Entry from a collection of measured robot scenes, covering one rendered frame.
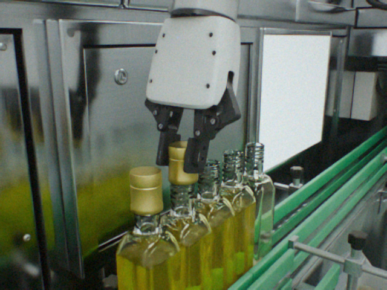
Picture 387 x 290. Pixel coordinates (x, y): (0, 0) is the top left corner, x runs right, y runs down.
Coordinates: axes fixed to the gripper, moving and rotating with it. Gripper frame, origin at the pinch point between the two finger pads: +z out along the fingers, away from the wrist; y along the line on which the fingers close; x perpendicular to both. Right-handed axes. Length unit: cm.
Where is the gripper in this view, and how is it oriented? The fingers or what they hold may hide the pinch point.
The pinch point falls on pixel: (181, 152)
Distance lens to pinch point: 45.4
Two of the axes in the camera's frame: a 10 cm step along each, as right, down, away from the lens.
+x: 6.1, 0.4, 7.9
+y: 7.8, 1.7, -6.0
